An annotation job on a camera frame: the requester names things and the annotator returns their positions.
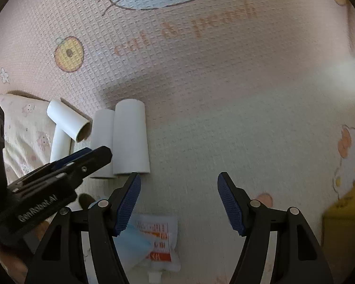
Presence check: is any small white paper roll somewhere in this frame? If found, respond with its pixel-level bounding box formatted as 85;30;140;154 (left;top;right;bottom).
50;125;71;163

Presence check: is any person's left hand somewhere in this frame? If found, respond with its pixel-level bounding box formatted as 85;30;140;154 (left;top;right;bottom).
0;221;50;283

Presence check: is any brown cardboard box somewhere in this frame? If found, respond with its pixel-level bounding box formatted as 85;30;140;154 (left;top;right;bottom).
321;187;355;283

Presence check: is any floral pink cloth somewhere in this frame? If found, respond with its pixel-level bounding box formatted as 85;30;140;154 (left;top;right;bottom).
0;94;57;184

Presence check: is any white red spout pouch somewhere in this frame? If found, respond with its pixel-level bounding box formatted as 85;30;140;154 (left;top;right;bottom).
128;213;181;283

